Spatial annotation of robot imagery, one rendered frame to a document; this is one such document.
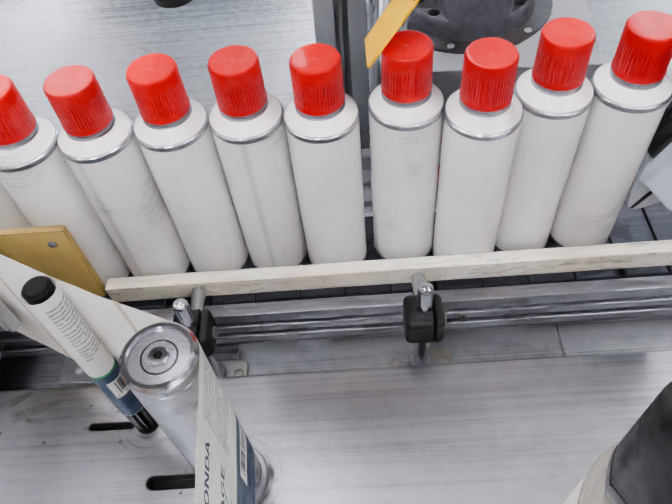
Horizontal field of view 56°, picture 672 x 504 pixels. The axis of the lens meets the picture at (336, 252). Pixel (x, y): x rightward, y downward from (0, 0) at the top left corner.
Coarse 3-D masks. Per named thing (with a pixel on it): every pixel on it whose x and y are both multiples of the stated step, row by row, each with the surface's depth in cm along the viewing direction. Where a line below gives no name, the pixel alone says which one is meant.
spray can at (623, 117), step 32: (640, 32) 38; (608, 64) 43; (640, 64) 39; (608, 96) 41; (640, 96) 41; (608, 128) 43; (640, 128) 42; (576, 160) 47; (608, 160) 45; (640, 160) 45; (576, 192) 49; (608, 192) 47; (576, 224) 51; (608, 224) 51
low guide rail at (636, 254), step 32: (448, 256) 50; (480, 256) 50; (512, 256) 50; (544, 256) 50; (576, 256) 49; (608, 256) 49; (640, 256) 49; (128, 288) 51; (160, 288) 51; (192, 288) 51; (224, 288) 51; (256, 288) 51; (288, 288) 51
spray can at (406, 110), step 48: (384, 48) 39; (432, 48) 39; (384, 96) 42; (432, 96) 42; (384, 144) 43; (432, 144) 44; (384, 192) 47; (432, 192) 48; (384, 240) 52; (432, 240) 54
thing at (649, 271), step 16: (624, 208) 56; (640, 208) 56; (656, 208) 56; (368, 224) 57; (624, 224) 55; (640, 224) 55; (656, 224) 55; (368, 240) 56; (608, 240) 55; (624, 240) 54; (640, 240) 54; (656, 240) 54; (368, 256) 55; (192, 272) 55; (560, 272) 53; (576, 272) 53; (592, 272) 52; (608, 272) 52; (624, 272) 52; (640, 272) 52; (656, 272) 52; (320, 288) 53; (336, 288) 53; (352, 288) 53; (368, 288) 53; (384, 288) 53; (400, 288) 53; (448, 288) 53; (464, 288) 54; (128, 304) 54; (144, 304) 54; (160, 304) 54; (208, 304) 54; (224, 304) 55
